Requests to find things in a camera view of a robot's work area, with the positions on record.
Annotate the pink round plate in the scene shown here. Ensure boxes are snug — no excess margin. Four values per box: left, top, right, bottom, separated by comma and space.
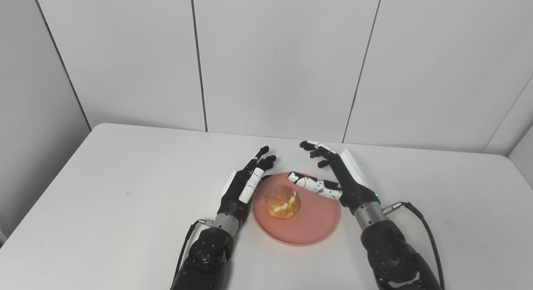
251, 172, 341, 246

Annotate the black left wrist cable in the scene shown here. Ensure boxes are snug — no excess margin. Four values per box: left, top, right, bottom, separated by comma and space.
173, 218, 214, 282

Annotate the cream puff pastry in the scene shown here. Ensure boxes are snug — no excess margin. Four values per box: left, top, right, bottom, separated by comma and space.
264, 185, 301, 220

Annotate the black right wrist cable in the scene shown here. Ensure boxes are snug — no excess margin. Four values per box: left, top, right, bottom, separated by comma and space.
383, 202, 445, 290

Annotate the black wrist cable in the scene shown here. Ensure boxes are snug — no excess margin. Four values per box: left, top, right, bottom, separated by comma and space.
383, 202, 445, 290
173, 218, 214, 282

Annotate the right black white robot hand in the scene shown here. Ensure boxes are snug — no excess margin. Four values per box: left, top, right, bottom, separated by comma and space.
288, 140, 380, 215

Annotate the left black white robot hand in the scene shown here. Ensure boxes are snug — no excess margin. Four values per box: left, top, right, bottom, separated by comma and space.
217, 146, 277, 224

